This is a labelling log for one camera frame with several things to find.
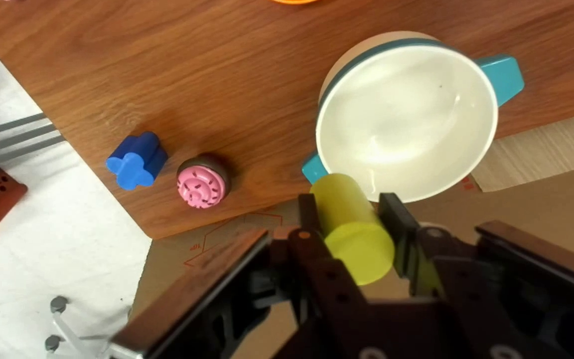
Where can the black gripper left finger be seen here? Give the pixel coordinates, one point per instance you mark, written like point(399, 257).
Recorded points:
point(319, 305)

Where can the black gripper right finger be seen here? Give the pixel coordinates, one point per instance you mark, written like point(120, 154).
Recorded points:
point(462, 291)

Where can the yellow cylinder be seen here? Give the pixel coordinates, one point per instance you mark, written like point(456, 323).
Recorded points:
point(353, 229)

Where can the cream pot teal trim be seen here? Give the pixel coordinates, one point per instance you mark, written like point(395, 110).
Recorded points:
point(407, 120)

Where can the brown cardboard sheet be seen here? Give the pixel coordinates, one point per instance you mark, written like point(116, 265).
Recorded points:
point(187, 259)

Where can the pink cupcake toy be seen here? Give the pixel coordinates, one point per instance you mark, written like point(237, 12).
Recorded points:
point(201, 184)

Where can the blue toy block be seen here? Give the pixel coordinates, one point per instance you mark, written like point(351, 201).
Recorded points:
point(135, 162)

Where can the orange toy frying pan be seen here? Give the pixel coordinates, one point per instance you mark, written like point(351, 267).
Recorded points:
point(293, 0)

